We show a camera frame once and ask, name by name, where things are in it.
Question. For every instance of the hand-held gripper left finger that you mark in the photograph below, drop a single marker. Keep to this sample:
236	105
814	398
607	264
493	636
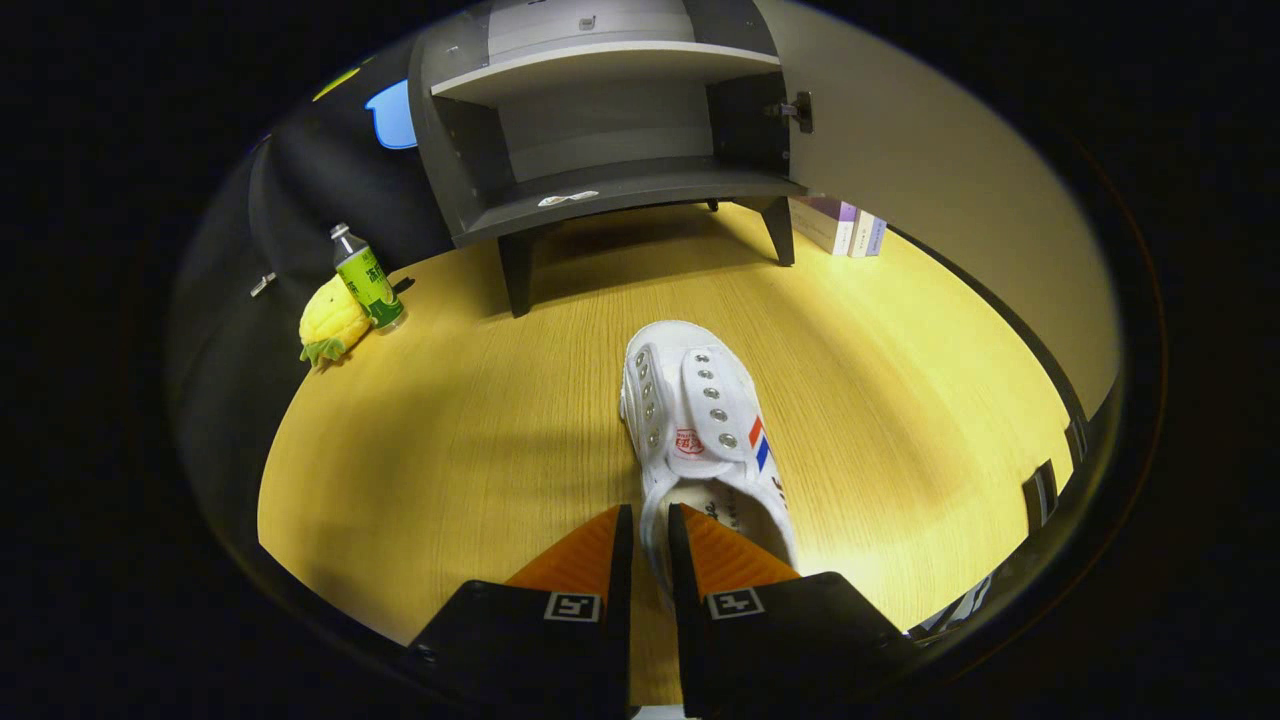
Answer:
520	650

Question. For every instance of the black backdrop cloth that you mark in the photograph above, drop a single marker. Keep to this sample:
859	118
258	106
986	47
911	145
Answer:
230	350

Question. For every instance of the black door hinge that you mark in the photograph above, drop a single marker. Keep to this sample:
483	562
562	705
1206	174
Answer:
798	110

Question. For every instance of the beige shoe cabinet door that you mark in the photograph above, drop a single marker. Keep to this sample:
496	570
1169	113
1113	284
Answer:
950	170

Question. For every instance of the white cabinet shelf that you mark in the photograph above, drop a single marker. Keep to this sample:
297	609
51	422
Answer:
600	68

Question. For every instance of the green label plastic bottle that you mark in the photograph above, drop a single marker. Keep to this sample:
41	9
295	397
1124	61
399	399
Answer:
368	285

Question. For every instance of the silver cloth clip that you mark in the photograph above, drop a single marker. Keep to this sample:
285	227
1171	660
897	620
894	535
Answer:
262	285

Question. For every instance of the yellow pineapple plush toy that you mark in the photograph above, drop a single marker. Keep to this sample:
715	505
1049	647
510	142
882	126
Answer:
330	320

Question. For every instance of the white canvas shoe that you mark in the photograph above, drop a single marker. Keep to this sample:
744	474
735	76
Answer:
700	410

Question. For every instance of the grey book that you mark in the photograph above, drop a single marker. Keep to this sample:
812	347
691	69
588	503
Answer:
860	235

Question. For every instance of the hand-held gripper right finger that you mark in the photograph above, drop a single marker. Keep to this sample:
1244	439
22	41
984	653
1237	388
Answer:
790	640

